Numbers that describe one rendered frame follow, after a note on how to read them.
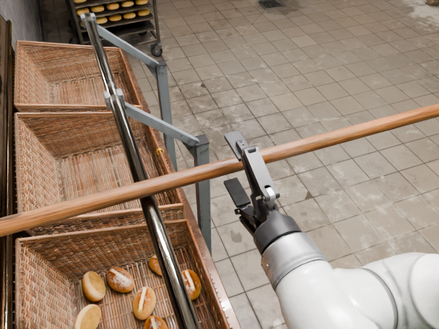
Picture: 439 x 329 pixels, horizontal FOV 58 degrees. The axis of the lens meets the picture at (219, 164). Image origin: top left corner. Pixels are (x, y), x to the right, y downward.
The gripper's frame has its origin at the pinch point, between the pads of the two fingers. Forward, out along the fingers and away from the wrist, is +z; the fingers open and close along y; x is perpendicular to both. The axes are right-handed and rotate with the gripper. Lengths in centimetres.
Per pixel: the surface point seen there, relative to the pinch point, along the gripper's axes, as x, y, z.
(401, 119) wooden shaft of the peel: 38.7, -0.2, -0.7
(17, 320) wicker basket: -50, 34, 3
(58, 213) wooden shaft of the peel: -32.2, -0.5, -0.9
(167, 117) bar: 5, 49, 82
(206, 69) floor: 72, 120, 226
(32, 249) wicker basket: -48, 40, 26
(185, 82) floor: 51, 120, 213
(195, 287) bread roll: -8, 56, 8
